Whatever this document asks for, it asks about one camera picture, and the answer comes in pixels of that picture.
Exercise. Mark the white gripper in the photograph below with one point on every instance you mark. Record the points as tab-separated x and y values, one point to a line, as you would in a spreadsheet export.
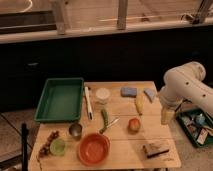
167	113

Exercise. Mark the red yellow apple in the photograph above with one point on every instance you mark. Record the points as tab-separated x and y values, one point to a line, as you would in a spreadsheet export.
134	125

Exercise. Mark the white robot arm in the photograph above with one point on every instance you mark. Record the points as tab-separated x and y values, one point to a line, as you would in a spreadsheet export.
185	82

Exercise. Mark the white paper cup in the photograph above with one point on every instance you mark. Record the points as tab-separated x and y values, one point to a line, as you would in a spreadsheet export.
102	95

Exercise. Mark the metal measuring cup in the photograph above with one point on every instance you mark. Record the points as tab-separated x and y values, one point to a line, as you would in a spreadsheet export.
75	130

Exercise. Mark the small green cup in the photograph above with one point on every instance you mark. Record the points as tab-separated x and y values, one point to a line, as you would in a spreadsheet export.
57	147

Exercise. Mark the blue grey cloth piece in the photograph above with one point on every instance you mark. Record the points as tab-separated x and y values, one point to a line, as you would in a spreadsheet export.
151	94

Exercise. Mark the green bin with items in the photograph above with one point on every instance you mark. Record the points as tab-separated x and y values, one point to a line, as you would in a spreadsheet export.
198	127

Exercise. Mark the yellow banana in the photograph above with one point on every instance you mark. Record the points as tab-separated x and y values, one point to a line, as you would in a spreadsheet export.
139	104

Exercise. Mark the brown block with black bar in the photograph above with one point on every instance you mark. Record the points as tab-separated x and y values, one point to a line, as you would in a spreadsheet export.
155	148

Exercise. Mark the blue sponge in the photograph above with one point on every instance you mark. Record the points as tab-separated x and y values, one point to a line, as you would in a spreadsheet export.
128	92

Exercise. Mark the orange plastic bowl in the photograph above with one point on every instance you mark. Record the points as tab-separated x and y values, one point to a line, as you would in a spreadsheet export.
93	149

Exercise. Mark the green plastic tray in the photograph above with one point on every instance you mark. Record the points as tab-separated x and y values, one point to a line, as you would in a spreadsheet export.
60	101

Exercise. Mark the bunch of red grapes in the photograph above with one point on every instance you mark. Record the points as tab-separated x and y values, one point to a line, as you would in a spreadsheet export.
45	148

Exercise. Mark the black chair post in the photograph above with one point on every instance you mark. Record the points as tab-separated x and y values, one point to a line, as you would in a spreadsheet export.
24	134

